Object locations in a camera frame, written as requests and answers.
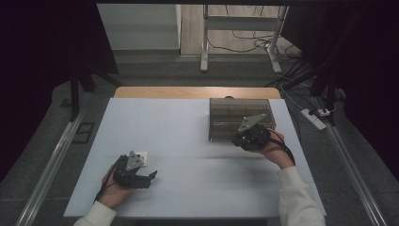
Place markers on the person's left hand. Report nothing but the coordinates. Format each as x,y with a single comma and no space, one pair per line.
113,194

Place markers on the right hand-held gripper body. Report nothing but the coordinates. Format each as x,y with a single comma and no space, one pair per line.
252,138

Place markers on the white power strip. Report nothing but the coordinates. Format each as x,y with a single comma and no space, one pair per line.
313,120

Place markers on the white table cover sheet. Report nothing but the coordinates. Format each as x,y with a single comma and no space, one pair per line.
188,185

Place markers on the aluminium rail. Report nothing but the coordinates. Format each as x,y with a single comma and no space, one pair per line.
354,175
51,166

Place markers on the white cabinet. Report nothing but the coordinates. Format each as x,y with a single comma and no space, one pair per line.
141,28

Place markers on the white cartoon print card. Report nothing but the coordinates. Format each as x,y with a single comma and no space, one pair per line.
143,155

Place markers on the smoky transparent drawer box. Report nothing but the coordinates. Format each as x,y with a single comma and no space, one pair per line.
226,119

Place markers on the white plug adapter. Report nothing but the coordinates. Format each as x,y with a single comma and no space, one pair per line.
323,112

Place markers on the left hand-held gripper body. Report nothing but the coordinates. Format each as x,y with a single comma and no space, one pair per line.
128,177

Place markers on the black curtain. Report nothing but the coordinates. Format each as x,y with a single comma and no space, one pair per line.
37,62
370,78

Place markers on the dark floor socket plate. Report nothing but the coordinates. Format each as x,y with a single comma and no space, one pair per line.
84,132

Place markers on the person's right hand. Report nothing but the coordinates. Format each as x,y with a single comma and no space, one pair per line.
277,152

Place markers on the white metal desk frame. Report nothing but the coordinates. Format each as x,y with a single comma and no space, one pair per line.
204,40

